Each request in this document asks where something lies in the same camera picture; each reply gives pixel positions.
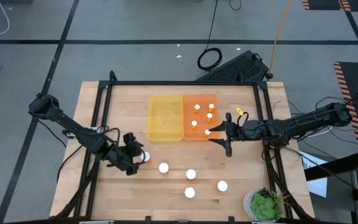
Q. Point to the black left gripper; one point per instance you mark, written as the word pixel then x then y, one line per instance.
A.
pixel 121 157

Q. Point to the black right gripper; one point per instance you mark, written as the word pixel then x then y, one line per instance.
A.
pixel 244 130

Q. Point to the small amber pill bottle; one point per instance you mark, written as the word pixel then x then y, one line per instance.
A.
pixel 211 107
pixel 209 116
pixel 194 124
pixel 207 132
pixel 197 108

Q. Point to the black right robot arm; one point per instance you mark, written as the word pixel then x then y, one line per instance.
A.
pixel 306 123

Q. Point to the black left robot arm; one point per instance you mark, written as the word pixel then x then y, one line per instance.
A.
pixel 73 127

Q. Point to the orange translucent plastic bin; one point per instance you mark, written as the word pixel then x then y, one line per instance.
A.
pixel 202 99

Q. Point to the yellow translucent plastic bin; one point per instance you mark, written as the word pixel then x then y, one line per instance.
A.
pixel 165 118

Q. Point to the yellow paper tag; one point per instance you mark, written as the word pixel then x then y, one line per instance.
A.
pixel 239 110

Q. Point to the black keyboard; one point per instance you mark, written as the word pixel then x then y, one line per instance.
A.
pixel 235 68

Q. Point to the potted green succulent plant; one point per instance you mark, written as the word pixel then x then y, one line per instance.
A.
pixel 263 207

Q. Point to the white paper sheet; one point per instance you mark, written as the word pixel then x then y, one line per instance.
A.
pixel 315 180

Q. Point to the black aluminium table frame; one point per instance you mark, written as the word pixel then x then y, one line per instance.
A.
pixel 182 83

